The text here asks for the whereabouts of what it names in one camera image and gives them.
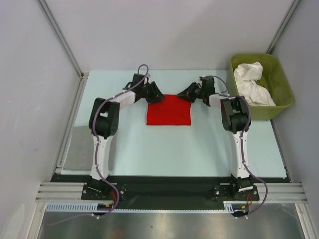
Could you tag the light blue table mat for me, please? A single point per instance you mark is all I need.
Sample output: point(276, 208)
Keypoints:
point(202, 149)

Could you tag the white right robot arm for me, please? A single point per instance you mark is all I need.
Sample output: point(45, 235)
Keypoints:
point(236, 119)

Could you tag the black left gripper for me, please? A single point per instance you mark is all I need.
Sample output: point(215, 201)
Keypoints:
point(156, 95)

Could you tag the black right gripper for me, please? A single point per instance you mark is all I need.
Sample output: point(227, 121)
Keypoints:
point(189, 92)

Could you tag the folded grey t shirt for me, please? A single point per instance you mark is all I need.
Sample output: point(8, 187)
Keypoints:
point(79, 158)

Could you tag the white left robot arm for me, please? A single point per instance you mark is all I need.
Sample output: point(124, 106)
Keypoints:
point(104, 123)

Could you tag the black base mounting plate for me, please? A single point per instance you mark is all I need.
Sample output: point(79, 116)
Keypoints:
point(166, 193)

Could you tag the white slotted cable duct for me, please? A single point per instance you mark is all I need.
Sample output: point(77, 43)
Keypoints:
point(101, 208)

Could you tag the green plastic bin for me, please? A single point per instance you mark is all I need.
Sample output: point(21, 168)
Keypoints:
point(272, 79)

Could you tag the white crumpled t shirt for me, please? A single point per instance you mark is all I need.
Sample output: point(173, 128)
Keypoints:
point(246, 77)

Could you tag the red t shirt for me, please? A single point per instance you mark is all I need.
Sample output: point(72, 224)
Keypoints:
point(170, 111)

